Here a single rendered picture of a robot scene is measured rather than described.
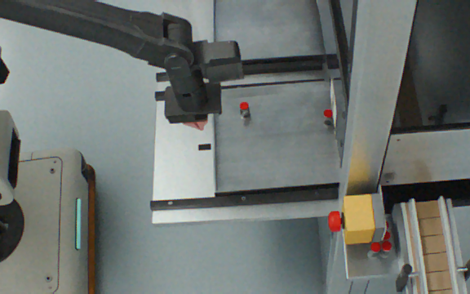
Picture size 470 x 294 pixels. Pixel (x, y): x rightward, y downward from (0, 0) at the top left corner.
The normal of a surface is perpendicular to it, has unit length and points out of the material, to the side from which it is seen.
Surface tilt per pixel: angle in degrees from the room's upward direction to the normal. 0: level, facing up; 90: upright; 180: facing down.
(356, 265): 0
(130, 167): 0
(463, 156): 90
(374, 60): 90
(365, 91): 90
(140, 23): 37
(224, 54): 3
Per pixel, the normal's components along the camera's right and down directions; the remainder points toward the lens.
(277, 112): -0.09, -0.50
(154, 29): 0.52, -0.47
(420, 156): 0.03, 0.86
